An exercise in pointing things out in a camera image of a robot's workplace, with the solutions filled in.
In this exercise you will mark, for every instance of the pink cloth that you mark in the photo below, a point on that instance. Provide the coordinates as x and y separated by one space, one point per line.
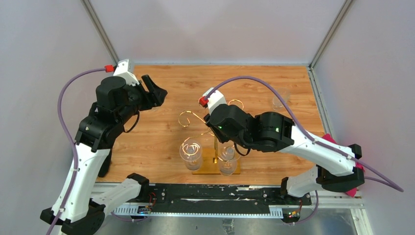
352 192

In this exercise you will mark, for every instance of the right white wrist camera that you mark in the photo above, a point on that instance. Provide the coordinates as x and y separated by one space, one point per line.
215 100

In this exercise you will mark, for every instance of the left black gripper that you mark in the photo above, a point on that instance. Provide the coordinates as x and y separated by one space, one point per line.
154 97

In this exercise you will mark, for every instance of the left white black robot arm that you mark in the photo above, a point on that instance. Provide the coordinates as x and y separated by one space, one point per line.
76 211

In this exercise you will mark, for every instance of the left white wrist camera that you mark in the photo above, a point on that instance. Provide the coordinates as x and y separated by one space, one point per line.
124 69

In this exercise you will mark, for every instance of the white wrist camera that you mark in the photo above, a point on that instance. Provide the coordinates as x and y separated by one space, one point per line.
215 100
124 69

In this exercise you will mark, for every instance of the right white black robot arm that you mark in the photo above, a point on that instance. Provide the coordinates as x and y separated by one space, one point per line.
335 168

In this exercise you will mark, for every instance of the wooden rack base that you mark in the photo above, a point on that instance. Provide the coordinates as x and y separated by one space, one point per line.
210 164

